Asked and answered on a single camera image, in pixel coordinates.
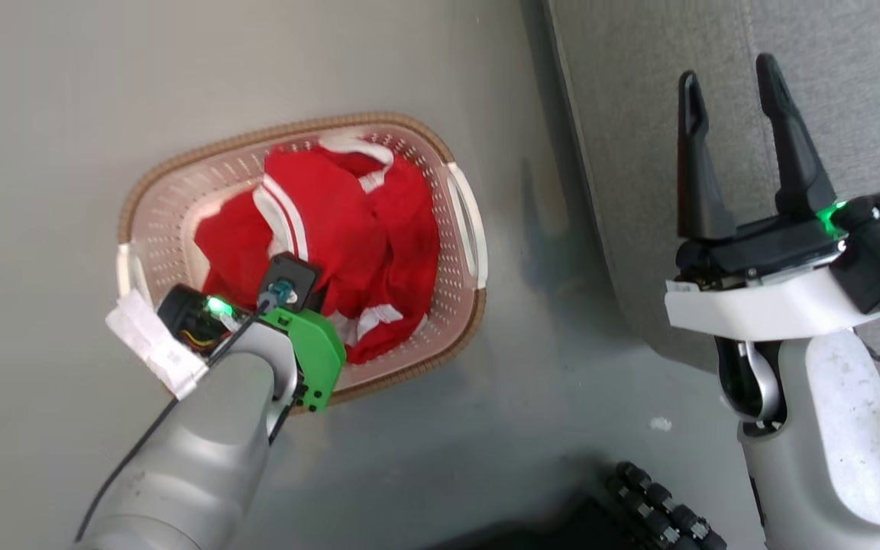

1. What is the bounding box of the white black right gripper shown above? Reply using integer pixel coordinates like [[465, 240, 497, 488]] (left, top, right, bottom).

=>
[[665, 52, 880, 341]]

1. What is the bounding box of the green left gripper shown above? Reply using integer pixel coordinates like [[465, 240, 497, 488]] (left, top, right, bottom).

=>
[[260, 306, 347, 413]]

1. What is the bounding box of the red white-striped clothing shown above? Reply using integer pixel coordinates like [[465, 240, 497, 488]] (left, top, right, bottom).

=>
[[194, 136, 441, 365]]

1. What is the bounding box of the cream perforated laundry basket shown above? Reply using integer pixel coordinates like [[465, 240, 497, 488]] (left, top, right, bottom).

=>
[[117, 112, 489, 416]]

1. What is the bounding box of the grey fabric sofa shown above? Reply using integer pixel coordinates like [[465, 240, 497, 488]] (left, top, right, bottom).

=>
[[543, 0, 880, 375]]

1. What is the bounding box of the teal left cable connector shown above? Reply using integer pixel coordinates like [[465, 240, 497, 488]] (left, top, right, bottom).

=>
[[257, 280, 296, 312]]

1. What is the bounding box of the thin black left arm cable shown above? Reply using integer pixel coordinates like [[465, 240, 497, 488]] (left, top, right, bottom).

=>
[[73, 302, 277, 543]]

